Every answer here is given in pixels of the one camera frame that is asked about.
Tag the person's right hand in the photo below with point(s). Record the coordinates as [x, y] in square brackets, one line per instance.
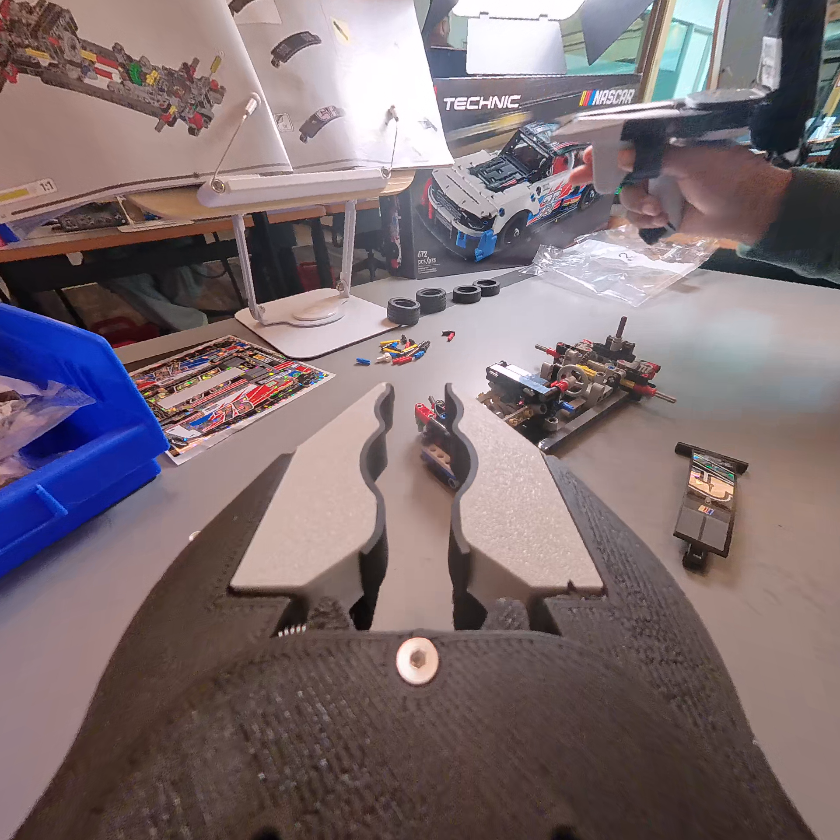
[728, 190]

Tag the black curved lego panel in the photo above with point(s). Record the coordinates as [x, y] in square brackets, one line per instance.
[709, 505]

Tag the colourful sticker sheet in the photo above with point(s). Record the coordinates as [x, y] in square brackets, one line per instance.
[229, 394]

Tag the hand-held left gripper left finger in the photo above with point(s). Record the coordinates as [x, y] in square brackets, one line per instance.
[308, 518]

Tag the instruction booklet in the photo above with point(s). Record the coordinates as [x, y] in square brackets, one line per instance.
[131, 131]

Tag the pile of small lego pieces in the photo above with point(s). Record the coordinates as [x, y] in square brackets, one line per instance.
[403, 348]

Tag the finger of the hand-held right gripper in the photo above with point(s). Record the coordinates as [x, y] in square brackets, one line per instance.
[607, 151]

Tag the lego set box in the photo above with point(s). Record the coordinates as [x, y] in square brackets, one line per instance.
[472, 105]

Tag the clear plastic bag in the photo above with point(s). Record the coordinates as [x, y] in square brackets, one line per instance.
[623, 269]

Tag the white book stand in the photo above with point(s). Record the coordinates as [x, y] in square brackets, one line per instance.
[315, 321]

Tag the person's right forearm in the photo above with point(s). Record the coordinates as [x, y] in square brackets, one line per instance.
[807, 223]

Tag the blue plastic bin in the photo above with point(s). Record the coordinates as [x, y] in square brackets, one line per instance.
[85, 472]

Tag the lego car chassis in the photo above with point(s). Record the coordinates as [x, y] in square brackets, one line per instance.
[577, 387]

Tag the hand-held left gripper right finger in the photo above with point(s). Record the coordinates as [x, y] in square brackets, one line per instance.
[525, 518]

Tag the clear bag of lego parts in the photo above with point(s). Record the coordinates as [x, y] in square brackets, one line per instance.
[33, 420]

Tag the brown wooden table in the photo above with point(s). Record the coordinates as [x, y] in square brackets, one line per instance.
[98, 262]

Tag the black rubber tire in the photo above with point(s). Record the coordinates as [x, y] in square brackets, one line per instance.
[403, 308]
[431, 300]
[487, 287]
[467, 293]

